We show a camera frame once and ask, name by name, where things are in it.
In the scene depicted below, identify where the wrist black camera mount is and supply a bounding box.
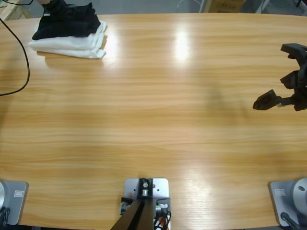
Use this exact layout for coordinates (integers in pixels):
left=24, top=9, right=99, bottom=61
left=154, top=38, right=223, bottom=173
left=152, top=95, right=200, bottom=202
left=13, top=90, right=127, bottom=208
left=280, top=43, right=307, bottom=70

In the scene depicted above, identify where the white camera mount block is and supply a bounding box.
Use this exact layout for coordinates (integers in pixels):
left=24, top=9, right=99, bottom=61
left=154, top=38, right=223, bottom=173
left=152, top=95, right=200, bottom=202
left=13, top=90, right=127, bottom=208
left=119, top=177, right=172, bottom=230

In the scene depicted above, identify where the dark camera post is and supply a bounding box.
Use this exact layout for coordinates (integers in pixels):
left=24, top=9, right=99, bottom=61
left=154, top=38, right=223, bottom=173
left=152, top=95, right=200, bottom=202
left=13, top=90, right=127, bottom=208
left=111, top=178, right=154, bottom=230

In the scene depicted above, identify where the white curved tube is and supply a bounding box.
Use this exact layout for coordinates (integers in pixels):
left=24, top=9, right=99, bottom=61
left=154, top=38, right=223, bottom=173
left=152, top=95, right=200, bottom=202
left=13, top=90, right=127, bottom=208
left=177, top=0, right=201, bottom=12

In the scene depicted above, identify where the grey metal leg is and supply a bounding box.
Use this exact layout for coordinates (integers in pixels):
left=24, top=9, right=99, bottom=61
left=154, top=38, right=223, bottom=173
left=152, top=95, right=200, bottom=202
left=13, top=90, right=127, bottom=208
left=198, top=0, right=212, bottom=13

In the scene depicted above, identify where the black polo shirt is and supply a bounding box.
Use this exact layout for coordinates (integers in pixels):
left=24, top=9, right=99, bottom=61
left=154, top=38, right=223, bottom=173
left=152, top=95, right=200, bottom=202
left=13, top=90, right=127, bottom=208
left=32, top=2, right=101, bottom=41

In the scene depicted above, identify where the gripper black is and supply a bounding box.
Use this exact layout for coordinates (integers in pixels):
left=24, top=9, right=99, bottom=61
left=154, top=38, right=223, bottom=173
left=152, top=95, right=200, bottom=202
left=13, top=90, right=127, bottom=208
left=253, top=64, right=307, bottom=112
left=43, top=0, right=77, bottom=17

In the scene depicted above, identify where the brown cardboard box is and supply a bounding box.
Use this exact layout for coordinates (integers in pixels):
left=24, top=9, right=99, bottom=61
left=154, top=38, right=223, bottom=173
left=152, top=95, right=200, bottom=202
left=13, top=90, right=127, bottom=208
left=206, top=0, right=247, bottom=13

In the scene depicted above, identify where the white cloth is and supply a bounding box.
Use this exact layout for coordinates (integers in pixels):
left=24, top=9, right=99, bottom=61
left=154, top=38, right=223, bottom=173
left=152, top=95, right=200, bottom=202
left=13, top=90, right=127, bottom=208
left=28, top=20, right=108, bottom=59

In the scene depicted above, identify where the arm grey base plate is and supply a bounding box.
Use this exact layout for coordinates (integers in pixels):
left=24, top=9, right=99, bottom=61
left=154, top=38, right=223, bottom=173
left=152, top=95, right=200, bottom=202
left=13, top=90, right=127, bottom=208
left=0, top=181, right=29, bottom=226
left=268, top=177, right=307, bottom=227

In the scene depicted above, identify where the thick black base cable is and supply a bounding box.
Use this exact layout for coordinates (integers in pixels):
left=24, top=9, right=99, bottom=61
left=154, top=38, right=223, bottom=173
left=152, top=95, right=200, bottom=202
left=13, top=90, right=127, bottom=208
left=280, top=212, right=302, bottom=230
left=0, top=207, right=12, bottom=226

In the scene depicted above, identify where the orange black cable bundle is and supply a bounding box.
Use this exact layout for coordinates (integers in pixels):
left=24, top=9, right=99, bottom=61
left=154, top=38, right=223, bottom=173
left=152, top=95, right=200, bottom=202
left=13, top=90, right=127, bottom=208
left=153, top=210, right=172, bottom=230

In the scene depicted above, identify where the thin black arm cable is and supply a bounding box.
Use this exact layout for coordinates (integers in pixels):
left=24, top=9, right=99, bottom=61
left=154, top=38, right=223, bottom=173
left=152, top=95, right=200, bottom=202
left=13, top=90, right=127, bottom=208
left=0, top=0, right=34, bottom=96

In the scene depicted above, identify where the wooden pallet stack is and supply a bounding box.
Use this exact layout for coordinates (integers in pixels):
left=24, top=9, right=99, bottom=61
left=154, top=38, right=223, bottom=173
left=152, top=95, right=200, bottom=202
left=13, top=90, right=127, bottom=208
left=0, top=0, right=32, bottom=21

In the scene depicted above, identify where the white metal frame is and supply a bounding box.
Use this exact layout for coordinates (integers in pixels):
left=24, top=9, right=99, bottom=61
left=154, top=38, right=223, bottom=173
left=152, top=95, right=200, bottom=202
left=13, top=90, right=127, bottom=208
left=254, top=0, right=270, bottom=14

